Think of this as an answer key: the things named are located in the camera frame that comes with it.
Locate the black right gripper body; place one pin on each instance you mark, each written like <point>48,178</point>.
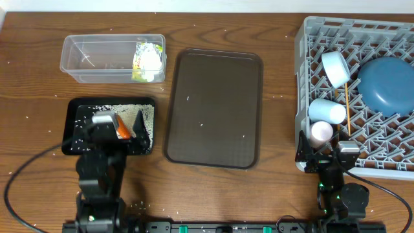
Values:
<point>318,162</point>

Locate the orange carrot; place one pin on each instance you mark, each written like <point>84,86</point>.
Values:
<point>122,131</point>

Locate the pink cup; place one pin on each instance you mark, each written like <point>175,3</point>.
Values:
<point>320,133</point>

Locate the light blue cup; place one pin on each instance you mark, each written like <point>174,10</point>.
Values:
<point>328,111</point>

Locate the yellow foil snack wrapper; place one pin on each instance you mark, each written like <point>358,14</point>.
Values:
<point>135,70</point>

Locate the wooden chopstick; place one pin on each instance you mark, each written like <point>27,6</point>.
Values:
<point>347,109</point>
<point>338,126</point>

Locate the white napkin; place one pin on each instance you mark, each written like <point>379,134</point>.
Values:
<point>148,62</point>

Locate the light blue small bowl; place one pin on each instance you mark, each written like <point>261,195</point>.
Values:
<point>335,68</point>

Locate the dark blue plate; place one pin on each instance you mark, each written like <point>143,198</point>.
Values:
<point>386,86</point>

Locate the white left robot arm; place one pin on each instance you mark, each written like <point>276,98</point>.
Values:
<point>101,169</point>

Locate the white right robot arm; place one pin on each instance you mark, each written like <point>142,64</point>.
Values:
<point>344,204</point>

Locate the grey dishwasher rack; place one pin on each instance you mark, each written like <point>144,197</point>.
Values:
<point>386,143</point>

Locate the brown serving tray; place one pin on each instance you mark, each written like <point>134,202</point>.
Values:
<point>214,115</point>

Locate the clear plastic bin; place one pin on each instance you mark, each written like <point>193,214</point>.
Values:
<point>106,58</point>

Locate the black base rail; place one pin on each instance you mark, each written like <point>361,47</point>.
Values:
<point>281,226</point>

